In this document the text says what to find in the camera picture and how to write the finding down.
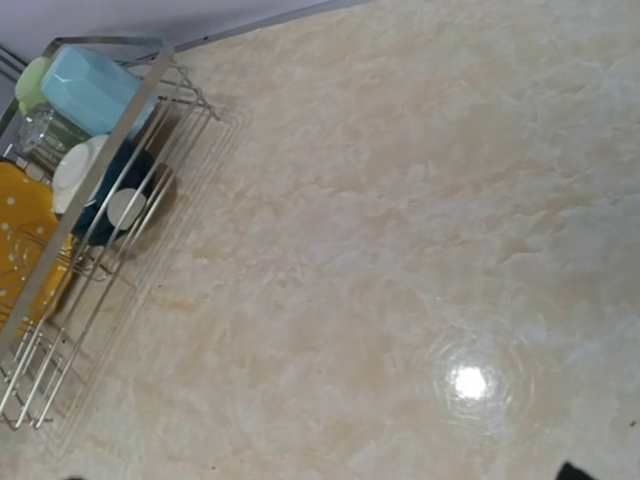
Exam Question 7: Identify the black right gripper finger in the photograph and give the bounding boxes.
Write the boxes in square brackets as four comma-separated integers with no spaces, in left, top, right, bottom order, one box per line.
[556,462,593,480]

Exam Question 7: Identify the yellow polka dot plate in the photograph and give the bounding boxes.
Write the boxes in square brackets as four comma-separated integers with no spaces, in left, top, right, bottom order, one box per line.
[1,161,73,338]

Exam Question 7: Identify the teal and white bowl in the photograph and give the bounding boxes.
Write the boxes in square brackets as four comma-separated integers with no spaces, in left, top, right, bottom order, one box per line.
[52,134,159,246]

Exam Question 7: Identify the light blue faceted cup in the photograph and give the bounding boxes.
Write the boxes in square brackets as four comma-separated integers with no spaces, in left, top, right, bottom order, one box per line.
[41,45,143,136]

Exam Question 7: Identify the clear glass cup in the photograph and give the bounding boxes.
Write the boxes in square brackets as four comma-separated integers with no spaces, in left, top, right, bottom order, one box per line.
[17,104,88,174]

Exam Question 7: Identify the light green mug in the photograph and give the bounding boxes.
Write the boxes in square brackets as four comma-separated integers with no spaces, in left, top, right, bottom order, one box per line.
[14,56,52,115]

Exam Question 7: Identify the steel wire dish rack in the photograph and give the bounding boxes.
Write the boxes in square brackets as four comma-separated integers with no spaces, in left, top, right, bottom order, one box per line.
[1,37,227,431]

